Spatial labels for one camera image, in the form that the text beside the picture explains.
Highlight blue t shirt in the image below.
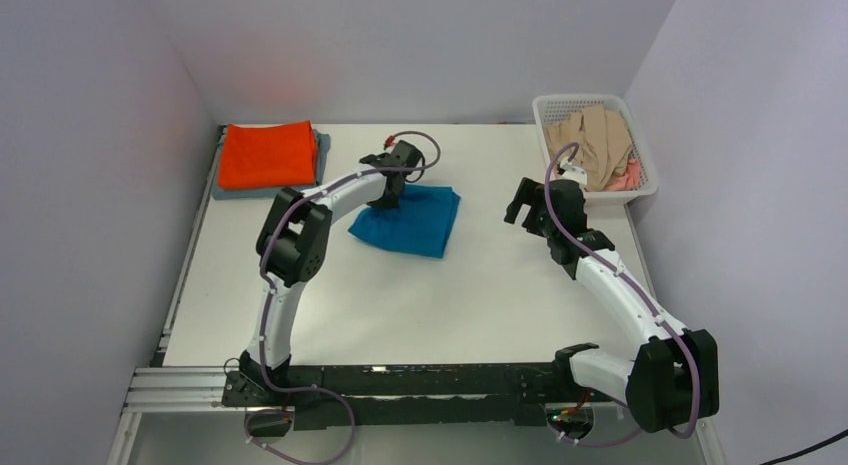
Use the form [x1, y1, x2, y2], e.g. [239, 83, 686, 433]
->
[348, 185, 461, 259]

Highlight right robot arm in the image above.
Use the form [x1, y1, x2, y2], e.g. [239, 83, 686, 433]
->
[504, 178, 720, 435]

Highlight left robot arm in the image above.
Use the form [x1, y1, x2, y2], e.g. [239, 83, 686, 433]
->
[239, 137, 427, 405]

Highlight pink t shirt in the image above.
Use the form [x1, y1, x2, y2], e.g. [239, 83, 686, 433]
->
[604, 159, 642, 192]

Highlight beige t shirt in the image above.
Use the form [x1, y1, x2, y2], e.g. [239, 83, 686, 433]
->
[543, 105, 633, 192]

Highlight folded grey t shirt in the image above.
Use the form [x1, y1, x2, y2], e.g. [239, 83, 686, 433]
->
[211, 129, 331, 201]

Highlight white plastic basket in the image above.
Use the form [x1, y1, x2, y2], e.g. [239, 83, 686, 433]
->
[532, 94, 658, 205]

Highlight folded orange t shirt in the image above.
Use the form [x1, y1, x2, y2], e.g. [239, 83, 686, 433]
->
[217, 121, 318, 190]

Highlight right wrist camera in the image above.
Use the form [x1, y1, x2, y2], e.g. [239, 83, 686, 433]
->
[557, 160, 588, 189]

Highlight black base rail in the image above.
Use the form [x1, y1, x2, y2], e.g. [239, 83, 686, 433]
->
[221, 362, 607, 431]

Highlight black cable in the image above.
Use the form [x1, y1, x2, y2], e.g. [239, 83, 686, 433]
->
[761, 430, 848, 465]

